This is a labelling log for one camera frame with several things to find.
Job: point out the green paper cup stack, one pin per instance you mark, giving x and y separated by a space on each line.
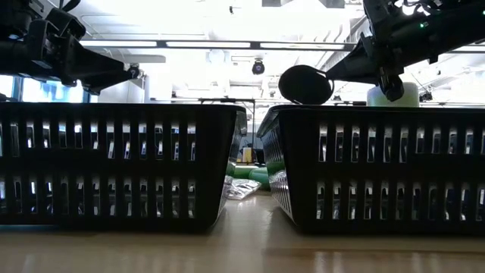
409 96

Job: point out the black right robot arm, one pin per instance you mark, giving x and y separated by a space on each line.
447 34

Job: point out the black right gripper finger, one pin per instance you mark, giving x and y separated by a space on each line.
360 60
363 77

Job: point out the black overhead camera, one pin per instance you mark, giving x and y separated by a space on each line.
258 68

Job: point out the black slotted plastic basket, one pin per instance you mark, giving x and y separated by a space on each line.
113 167
379 168
260 156

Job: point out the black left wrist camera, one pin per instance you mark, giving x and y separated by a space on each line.
15 17

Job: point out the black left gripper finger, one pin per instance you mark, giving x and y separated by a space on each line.
98 72

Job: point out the small black background device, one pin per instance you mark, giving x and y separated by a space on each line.
425 96

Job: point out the linear ceiling light fixture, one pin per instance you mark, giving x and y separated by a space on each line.
255 44

